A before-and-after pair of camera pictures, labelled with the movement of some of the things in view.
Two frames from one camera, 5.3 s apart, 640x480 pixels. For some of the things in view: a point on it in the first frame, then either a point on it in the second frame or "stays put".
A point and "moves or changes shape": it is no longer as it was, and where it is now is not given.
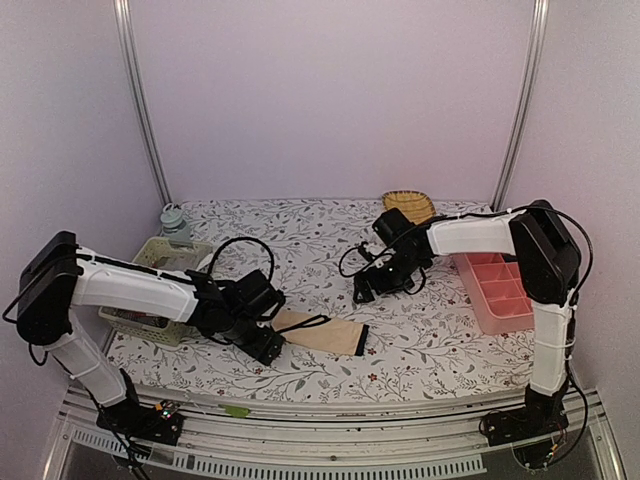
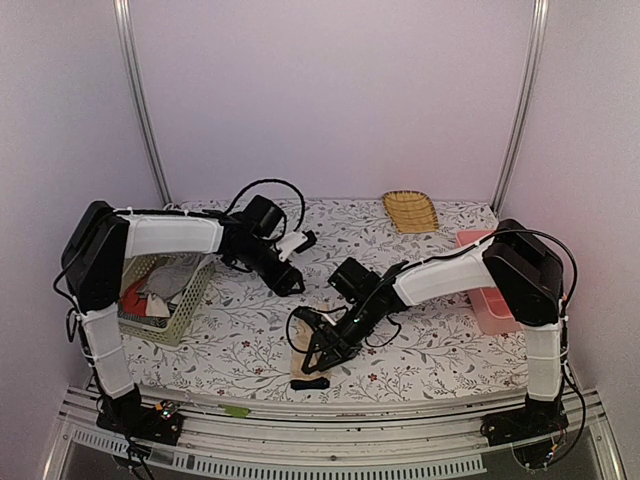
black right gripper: x=361 y=285 -> x=337 y=341
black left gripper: x=257 y=351 -> x=282 y=282
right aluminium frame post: x=540 y=14 stays put
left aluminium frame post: x=137 y=98 stays put
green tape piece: x=235 y=411 stays put
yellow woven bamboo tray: x=416 y=206 stays put
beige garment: x=320 y=332 moves or changes shape
